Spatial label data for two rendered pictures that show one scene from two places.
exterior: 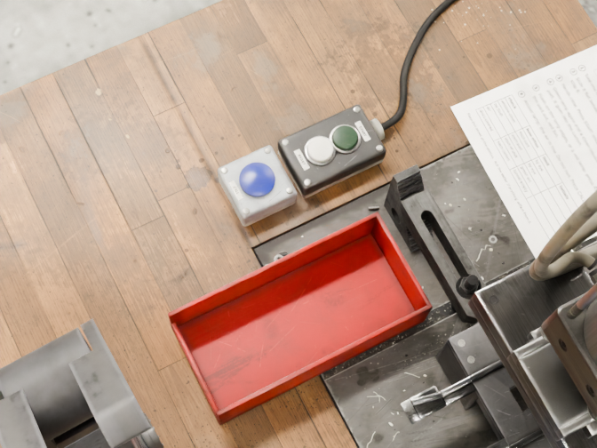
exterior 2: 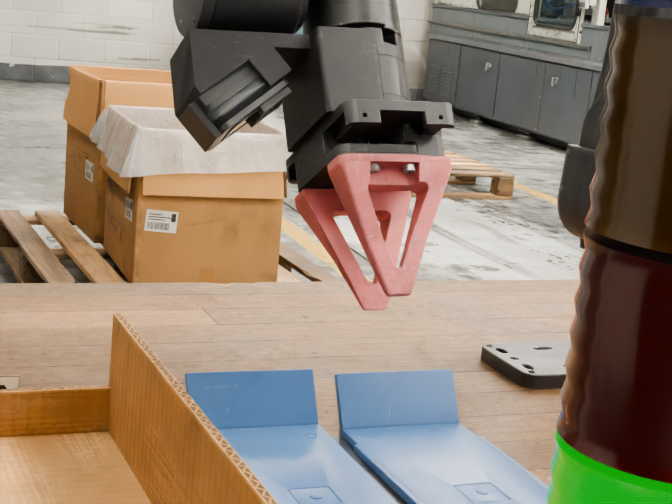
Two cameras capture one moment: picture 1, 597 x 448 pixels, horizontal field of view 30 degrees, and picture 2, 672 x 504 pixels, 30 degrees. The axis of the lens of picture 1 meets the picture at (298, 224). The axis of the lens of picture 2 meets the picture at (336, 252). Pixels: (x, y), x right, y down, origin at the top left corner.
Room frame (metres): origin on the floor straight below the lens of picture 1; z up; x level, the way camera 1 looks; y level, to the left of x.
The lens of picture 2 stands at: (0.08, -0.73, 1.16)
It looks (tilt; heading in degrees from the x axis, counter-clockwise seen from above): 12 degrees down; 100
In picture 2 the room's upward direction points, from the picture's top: 6 degrees clockwise
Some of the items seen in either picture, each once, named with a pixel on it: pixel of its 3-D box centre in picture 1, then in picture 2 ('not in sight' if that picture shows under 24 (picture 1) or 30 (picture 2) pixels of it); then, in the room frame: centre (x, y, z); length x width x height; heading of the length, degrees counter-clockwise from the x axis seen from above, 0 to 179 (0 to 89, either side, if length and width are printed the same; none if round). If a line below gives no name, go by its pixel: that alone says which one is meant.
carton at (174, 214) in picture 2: not in sight; (194, 194); (-1.12, 3.24, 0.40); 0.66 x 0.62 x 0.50; 121
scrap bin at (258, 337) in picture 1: (299, 316); not in sight; (0.31, -0.01, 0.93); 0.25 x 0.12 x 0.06; 124
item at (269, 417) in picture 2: not in sight; (296, 450); (-0.02, -0.18, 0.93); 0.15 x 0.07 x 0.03; 123
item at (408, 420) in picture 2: not in sight; (456, 447); (0.05, -0.14, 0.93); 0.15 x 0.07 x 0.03; 124
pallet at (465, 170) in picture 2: not in sight; (382, 168); (-0.97, 6.48, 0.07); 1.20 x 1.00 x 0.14; 32
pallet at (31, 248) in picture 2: not in sight; (160, 264); (-1.30, 3.50, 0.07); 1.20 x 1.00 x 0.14; 124
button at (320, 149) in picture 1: (319, 152); not in sight; (0.50, -0.01, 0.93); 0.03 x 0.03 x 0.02
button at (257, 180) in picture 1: (257, 181); not in sight; (0.46, 0.05, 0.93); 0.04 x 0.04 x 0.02
